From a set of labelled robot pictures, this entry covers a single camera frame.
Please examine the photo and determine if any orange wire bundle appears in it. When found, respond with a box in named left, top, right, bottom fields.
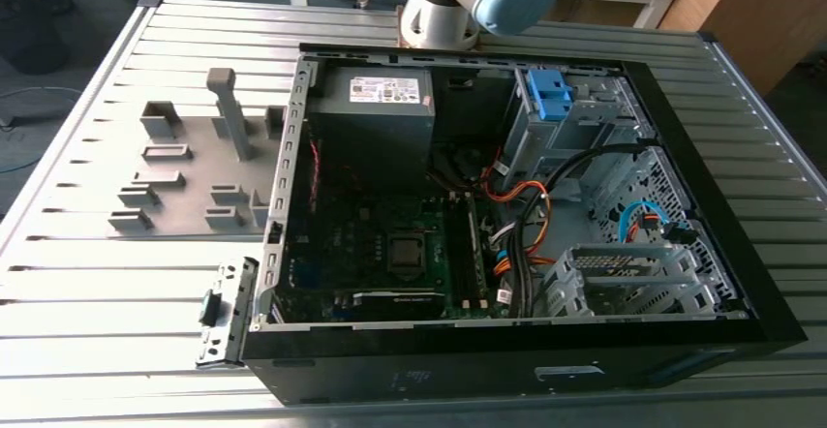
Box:
left=483, top=180, right=558, bottom=279

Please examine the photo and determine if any silver drive cage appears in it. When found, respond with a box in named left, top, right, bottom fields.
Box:
left=503, top=67, right=654, bottom=177

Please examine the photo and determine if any wooden cabinet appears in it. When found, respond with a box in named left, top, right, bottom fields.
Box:
left=658, top=0, right=827, bottom=95

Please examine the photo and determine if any coloured power wire black connector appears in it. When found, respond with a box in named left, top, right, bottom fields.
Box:
left=637, top=212, right=697, bottom=245

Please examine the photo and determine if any black PC case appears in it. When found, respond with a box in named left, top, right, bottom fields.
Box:
left=239, top=43, right=809, bottom=408

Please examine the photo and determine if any CPU socket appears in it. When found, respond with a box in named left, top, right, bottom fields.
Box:
left=386, top=233, right=433, bottom=279

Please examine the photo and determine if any blue floor cable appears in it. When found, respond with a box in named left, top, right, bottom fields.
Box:
left=0, top=144, right=45, bottom=173

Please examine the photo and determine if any black RAM slot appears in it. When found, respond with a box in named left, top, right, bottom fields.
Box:
left=447, top=194, right=471, bottom=298

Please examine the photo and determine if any blue plastic drive latch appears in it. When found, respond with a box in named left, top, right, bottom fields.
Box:
left=526, top=68, right=575, bottom=122

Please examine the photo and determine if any black office chair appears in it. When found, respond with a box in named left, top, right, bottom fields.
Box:
left=0, top=0, right=79, bottom=76

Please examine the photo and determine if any white floor cable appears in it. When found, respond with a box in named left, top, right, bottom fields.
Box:
left=0, top=86, right=85, bottom=132

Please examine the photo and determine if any green motherboard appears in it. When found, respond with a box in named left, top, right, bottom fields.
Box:
left=277, top=195, right=513, bottom=322

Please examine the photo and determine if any black graphics card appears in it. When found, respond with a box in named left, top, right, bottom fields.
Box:
left=351, top=290, right=447, bottom=321

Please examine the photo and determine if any silver disk bay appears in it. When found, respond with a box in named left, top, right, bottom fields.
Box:
left=542, top=242, right=723, bottom=318

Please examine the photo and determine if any grey parts rack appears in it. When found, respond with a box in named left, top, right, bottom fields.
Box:
left=106, top=67, right=290, bottom=241

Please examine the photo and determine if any red twisted wire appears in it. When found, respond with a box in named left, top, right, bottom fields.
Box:
left=309, top=138, right=325, bottom=209

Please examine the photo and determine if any blue data wire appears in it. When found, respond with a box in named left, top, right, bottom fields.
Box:
left=618, top=199, right=667, bottom=245

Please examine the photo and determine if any grey power supply unit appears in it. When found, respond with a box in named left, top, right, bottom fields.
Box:
left=307, top=67, right=438, bottom=192

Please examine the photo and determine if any silver hinged card bracket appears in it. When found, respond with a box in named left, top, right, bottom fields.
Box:
left=195, top=256, right=261, bottom=369

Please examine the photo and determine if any black cable bundle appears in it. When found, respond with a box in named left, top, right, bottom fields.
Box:
left=507, top=142, right=647, bottom=318

